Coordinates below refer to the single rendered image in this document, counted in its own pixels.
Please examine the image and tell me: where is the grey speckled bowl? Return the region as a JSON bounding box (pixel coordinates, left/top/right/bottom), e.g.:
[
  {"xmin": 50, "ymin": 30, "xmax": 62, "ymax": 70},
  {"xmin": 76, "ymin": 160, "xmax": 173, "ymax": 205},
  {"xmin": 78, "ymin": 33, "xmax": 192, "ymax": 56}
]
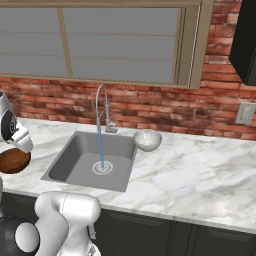
[{"xmin": 132, "ymin": 129, "xmax": 163, "ymax": 153}]

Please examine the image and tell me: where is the beige framed window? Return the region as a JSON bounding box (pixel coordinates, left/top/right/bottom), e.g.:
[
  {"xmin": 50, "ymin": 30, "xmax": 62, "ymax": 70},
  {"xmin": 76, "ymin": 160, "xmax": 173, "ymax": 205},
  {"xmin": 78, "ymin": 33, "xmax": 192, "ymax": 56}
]
[{"xmin": 0, "ymin": 0, "xmax": 215, "ymax": 90}]

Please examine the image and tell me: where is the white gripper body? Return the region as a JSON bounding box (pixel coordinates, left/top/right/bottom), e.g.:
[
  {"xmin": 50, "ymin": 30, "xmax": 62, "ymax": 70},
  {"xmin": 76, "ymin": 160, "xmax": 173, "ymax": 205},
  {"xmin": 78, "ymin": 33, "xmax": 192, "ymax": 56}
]
[{"xmin": 5, "ymin": 127, "xmax": 35, "ymax": 154}]

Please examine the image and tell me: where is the black wall cupboard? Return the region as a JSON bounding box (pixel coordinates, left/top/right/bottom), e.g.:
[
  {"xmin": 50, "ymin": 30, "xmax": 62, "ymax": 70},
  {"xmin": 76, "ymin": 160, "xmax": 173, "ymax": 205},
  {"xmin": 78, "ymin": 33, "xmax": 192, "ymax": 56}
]
[{"xmin": 228, "ymin": 0, "xmax": 256, "ymax": 87}]

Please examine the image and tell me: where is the brown bowl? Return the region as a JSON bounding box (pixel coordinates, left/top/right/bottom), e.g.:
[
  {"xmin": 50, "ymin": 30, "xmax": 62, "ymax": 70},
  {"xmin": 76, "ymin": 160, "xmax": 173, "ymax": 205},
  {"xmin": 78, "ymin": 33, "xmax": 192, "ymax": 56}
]
[{"xmin": 0, "ymin": 148, "xmax": 32, "ymax": 175}]

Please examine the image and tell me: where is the silver spring tap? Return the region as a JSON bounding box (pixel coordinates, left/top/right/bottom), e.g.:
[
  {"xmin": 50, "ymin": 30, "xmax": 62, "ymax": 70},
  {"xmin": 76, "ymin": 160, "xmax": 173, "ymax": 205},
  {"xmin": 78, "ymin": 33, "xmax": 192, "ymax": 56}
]
[{"xmin": 95, "ymin": 83, "xmax": 119, "ymax": 135}]

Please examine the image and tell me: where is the grey sink basin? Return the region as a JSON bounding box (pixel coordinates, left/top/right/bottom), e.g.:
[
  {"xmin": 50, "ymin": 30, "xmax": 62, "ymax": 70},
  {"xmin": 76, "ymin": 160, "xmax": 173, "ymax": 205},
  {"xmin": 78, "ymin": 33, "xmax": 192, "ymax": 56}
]
[{"xmin": 40, "ymin": 130, "xmax": 139, "ymax": 193}]

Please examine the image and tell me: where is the blue water stream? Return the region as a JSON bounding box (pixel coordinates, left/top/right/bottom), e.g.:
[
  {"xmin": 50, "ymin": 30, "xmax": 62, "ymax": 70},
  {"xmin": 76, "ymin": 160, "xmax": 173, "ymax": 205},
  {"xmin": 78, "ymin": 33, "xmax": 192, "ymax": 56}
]
[{"xmin": 97, "ymin": 131, "xmax": 106, "ymax": 170}]

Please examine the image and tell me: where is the grey wall socket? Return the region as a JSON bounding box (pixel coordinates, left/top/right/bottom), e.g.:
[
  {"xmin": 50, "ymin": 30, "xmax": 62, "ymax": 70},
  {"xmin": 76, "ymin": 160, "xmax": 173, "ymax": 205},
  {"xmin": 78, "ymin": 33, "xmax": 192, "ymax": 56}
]
[{"xmin": 234, "ymin": 101, "xmax": 256, "ymax": 126}]

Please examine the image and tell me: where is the black base cupboard door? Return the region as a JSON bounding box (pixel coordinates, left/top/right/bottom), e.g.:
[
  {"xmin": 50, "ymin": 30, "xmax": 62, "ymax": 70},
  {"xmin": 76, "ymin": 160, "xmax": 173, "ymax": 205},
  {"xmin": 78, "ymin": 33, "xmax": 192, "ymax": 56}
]
[
  {"xmin": 186, "ymin": 222, "xmax": 256, "ymax": 256},
  {"xmin": 0, "ymin": 191, "xmax": 39, "ymax": 224},
  {"xmin": 96, "ymin": 209, "xmax": 175, "ymax": 256}
]

